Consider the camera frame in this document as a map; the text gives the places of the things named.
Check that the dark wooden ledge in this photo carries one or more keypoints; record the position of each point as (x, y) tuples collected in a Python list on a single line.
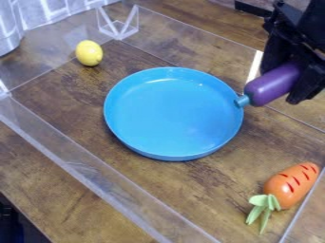
[(257, 7)]

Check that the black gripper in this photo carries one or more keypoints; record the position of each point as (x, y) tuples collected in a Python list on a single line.
[(297, 34)]

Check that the yellow toy lemon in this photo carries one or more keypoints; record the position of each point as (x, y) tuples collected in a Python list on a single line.
[(88, 53)]

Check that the grey checked curtain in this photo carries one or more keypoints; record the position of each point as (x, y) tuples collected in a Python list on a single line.
[(22, 15)]

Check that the clear acrylic corner bracket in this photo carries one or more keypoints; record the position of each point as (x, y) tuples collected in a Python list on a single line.
[(114, 28)]

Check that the clear acrylic enclosure wall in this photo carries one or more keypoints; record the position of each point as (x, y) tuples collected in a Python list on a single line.
[(162, 222)]

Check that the orange toy carrot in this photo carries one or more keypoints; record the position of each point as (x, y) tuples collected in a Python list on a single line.
[(282, 191)]

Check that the purple toy eggplant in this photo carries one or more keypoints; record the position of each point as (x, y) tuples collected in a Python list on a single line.
[(270, 86)]

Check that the blue round tray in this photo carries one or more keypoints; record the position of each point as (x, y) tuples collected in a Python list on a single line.
[(173, 113)]

